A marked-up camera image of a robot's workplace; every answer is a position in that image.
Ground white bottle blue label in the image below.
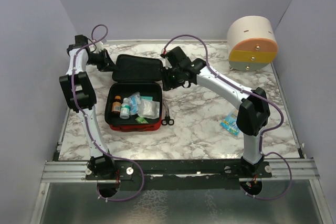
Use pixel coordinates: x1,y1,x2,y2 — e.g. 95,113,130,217
123,98,130,105

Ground brown bottle orange cap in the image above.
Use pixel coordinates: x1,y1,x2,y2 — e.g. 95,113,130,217
111,95,122,114

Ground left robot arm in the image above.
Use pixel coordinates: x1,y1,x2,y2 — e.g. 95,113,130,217
59,35,117,179

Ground red black medicine case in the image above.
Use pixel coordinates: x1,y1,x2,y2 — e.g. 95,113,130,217
104,54,163,132

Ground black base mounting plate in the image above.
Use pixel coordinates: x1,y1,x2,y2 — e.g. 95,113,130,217
86,158,272,191

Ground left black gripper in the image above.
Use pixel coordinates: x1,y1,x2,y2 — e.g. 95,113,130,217
86,48,119,72

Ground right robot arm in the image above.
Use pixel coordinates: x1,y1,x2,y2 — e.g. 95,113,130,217
161,47,270,177

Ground white gauze clear bag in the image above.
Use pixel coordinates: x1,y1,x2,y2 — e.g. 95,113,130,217
138,100,160,119

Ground black handled scissors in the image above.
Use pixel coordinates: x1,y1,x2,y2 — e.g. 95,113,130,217
161,100,174,126

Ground aluminium frame rail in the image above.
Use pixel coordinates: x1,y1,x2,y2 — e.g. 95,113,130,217
41,158,320,183

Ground blue yellow plaster pack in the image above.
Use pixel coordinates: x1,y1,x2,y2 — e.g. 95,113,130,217
220,109,240,136

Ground small teal clear pouch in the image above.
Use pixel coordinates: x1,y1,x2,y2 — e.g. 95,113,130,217
140,96,153,101

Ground clear bottle green label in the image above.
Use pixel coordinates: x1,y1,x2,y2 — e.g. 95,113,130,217
120,103,131,120

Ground round pastel drawer cabinet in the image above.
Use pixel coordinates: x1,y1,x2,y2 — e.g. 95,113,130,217
227,16,278,71

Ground blue packets clear bag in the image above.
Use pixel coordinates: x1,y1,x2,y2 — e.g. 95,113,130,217
128,92,141,115

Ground small green box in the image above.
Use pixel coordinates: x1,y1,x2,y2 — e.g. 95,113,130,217
135,116,148,124

